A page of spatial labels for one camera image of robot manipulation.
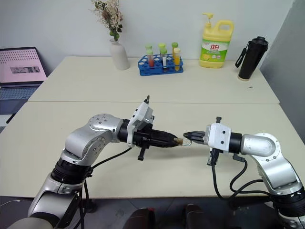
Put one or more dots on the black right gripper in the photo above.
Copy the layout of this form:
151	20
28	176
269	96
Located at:
213	156

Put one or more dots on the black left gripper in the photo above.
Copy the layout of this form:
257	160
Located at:
143	138

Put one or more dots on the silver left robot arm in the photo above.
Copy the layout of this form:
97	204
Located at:
95	133

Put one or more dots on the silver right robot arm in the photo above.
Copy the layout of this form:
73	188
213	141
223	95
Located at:
262	148

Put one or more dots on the blue test tube rack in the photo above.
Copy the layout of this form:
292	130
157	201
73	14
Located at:
158	69

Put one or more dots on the dark rounded shape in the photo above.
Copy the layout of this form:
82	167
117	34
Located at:
195	215
141	218

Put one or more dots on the yellow-capped tube orange liquid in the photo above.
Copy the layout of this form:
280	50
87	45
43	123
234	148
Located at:
176	59

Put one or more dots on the green-capped tube red liquid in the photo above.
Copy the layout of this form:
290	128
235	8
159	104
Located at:
150	59

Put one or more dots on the green-capped tube clear liquid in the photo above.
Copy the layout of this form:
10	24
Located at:
164	55

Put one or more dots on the yellow dish soap pump bottle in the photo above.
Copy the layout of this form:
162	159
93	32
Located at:
215	47

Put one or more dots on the green-capped test tube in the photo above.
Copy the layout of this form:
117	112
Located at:
174	45
161	45
149	46

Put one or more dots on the white ceramic vase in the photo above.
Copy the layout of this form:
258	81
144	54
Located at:
119	57

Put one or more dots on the grey partition panel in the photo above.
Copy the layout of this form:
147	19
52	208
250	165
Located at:
286	71

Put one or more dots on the dried flower bouquet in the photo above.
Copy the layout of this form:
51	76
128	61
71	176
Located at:
108	16

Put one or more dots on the black pen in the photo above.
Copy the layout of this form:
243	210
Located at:
10	118

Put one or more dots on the open laptop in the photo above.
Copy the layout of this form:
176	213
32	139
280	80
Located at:
21	69

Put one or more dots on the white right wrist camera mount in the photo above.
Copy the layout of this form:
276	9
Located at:
218	137

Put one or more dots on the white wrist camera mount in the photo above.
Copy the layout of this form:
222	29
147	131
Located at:
141	114
218	137

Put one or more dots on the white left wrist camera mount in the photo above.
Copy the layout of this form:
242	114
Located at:
141	114

